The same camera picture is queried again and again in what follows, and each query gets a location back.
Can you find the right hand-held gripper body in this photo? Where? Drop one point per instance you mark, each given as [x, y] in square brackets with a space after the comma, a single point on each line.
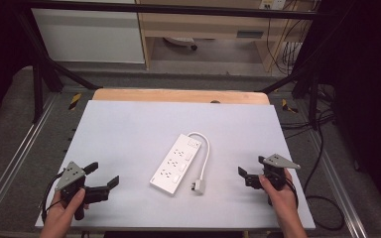
[274, 173]

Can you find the white wall socket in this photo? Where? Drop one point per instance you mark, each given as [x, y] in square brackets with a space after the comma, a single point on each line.
[272, 3]

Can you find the wooden table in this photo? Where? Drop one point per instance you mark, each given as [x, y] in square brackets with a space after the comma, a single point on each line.
[178, 96]

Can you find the white power plug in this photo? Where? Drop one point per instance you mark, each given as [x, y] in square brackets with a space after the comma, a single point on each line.
[199, 186]

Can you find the black metal frame bar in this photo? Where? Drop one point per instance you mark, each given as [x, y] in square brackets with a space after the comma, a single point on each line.
[178, 9]

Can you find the person's right hand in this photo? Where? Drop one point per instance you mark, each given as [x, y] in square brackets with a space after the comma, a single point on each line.
[279, 198]

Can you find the white power strip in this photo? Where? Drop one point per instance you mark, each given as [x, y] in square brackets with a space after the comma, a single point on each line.
[175, 163]

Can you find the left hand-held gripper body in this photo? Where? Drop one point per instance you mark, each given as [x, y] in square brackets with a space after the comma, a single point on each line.
[70, 177]

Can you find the white cabinet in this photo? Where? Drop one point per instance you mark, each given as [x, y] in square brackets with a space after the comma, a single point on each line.
[89, 36]

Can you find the person's left hand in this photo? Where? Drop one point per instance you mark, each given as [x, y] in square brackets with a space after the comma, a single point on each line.
[61, 214]

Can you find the black curtain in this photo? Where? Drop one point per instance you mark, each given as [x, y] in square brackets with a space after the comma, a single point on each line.
[0, 49]
[367, 82]

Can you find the aluminium floor rail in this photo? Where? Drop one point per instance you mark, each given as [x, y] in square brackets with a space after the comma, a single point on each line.
[339, 188]
[16, 155]

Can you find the black metal frame strut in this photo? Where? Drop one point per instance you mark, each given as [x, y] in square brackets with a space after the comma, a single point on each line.
[56, 67]
[294, 77]

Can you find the office chair base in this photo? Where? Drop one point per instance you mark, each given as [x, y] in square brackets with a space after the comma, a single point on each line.
[182, 41]

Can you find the light wooden desk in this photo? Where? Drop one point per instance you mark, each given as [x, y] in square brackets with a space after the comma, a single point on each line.
[208, 28]

